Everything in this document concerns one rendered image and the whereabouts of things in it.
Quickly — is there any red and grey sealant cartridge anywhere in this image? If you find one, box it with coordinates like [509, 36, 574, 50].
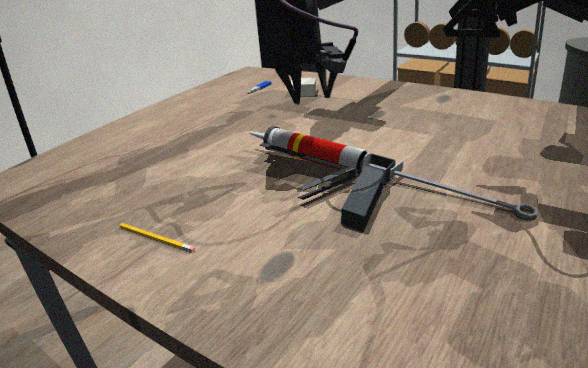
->
[267, 128, 367, 170]

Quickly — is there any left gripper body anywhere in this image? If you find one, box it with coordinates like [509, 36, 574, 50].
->
[483, 0, 542, 27]

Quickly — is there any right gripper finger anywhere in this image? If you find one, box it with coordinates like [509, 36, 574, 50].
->
[315, 63, 338, 98]
[275, 66, 302, 104]

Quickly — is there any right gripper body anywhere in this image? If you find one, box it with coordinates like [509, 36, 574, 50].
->
[275, 20, 344, 68]

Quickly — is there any yellow pencil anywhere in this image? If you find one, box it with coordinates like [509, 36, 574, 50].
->
[120, 223, 195, 253]

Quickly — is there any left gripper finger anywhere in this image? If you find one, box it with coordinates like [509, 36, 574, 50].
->
[449, 0, 496, 18]
[443, 0, 500, 38]

